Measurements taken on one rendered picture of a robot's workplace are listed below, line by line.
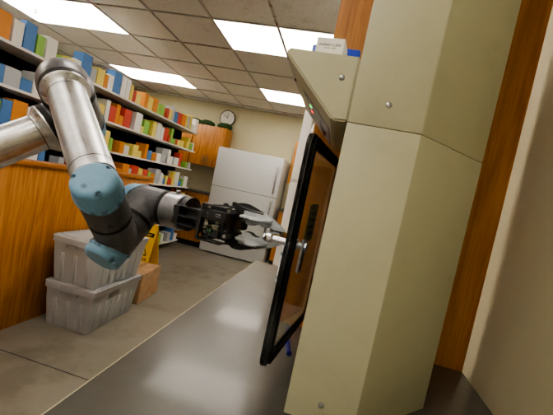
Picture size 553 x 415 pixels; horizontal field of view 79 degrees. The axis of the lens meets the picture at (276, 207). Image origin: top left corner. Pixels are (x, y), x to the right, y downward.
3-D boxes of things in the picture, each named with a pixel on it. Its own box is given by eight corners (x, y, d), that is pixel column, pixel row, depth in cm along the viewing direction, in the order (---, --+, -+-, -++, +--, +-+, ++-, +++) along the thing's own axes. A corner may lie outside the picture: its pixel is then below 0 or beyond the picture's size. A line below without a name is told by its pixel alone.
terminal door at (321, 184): (305, 316, 84) (340, 160, 82) (262, 370, 55) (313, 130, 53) (302, 315, 85) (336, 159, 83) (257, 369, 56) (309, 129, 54)
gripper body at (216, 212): (221, 248, 61) (167, 232, 65) (241, 244, 70) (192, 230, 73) (230, 207, 61) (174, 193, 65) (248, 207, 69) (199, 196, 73)
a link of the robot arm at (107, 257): (68, 232, 58) (110, 189, 65) (87, 262, 67) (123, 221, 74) (108, 250, 57) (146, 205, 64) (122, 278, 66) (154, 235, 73)
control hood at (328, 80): (343, 152, 83) (352, 112, 83) (346, 121, 51) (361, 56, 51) (298, 144, 85) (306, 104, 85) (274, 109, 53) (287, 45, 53)
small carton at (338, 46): (341, 83, 64) (347, 51, 64) (338, 72, 59) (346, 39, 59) (315, 80, 66) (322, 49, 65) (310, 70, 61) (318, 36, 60)
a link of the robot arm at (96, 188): (74, 30, 76) (138, 185, 53) (88, 73, 84) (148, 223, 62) (13, 34, 71) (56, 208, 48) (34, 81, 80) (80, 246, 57)
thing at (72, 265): (143, 274, 291) (151, 237, 289) (94, 293, 231) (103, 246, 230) (101, 263, 298) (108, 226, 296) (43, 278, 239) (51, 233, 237)
